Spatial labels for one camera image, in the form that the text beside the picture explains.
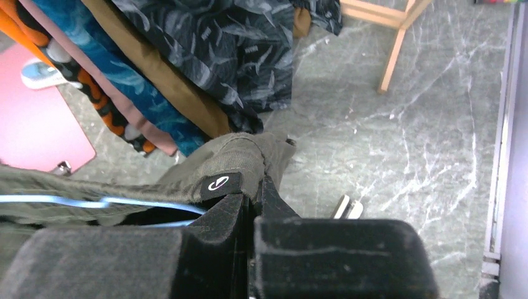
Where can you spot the olive green shorts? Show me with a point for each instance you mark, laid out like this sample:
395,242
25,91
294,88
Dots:
233,163

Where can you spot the set of coloured markers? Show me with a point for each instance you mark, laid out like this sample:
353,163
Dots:
499,1

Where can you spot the pink hanging shorts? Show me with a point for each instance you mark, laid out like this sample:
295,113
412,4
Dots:
159,138

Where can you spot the brown hanging shorts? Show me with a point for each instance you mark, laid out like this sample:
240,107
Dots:
194,103

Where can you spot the blue patterned shorts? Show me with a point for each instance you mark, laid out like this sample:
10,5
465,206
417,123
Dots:
81,28

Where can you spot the blue correction tape package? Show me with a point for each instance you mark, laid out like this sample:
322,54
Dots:
36,75

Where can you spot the black orange patterned shorts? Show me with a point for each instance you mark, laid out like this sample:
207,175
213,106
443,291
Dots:
20,26

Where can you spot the wooden clothes rack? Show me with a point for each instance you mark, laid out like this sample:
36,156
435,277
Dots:
387,17

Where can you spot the white stapler on table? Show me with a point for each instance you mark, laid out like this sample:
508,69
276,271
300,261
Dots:
347,208

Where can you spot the pink clipboard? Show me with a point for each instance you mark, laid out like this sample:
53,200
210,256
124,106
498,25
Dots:
38,130

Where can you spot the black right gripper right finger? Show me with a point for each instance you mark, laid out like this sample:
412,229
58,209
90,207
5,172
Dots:
297,257

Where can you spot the dark leaf-print shorts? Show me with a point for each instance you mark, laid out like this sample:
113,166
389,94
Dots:
239,52

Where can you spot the blue wire hanger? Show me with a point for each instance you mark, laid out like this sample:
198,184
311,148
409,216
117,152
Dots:
103,204

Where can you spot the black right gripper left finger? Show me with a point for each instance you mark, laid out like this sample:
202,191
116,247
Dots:
203,260

